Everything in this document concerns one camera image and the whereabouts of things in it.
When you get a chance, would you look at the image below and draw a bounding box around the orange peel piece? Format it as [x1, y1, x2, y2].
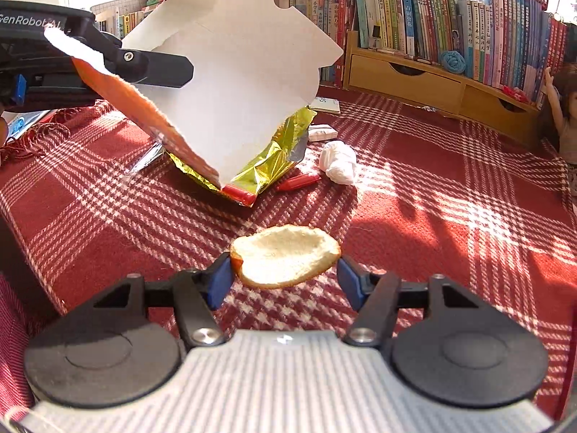
[230, 225, 341, 289]

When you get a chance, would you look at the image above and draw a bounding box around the thin white blue booklet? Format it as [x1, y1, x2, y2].
[308, 97, 340, 114]

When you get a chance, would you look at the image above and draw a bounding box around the gold foil snack bag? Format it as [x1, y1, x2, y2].
[168, 108, 317, 207]

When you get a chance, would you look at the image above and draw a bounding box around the left book row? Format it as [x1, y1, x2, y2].
[89, 0, 355, 89]

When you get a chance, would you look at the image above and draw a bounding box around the small striped packet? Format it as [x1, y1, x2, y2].
[308, 124, 338, 143]

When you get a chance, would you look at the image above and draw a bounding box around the white tissue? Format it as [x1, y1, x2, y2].
[319, 141, 357, 186]

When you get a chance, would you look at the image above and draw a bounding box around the wooden drawer shelf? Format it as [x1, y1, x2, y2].
[343, 31, 539, 149]

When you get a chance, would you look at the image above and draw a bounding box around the orange white cardboard box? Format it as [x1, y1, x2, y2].
[44, 0, 342, 188]

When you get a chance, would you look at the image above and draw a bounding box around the book row on shelf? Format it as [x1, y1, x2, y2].
[356, 0, 576, 104]

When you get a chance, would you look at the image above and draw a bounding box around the red plaid blanket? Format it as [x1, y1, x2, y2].
[1, 89, 576, 417]

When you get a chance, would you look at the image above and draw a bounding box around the brown haired doll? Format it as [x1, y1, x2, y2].
[545, 63, 576, 167]

